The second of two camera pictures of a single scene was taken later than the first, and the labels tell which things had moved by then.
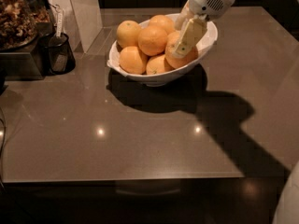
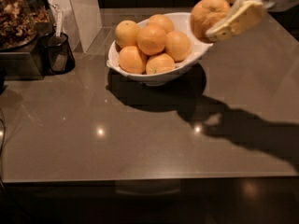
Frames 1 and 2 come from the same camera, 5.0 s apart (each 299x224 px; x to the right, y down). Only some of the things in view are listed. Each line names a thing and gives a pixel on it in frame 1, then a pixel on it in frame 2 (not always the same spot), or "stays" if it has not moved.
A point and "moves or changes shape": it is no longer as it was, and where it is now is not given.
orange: (132, 61) stays
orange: (157, 64) stays
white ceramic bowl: (205, 47) stays
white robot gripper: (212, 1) -> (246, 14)
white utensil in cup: (59, 21) stays
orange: (176, 63) moves or changes shape
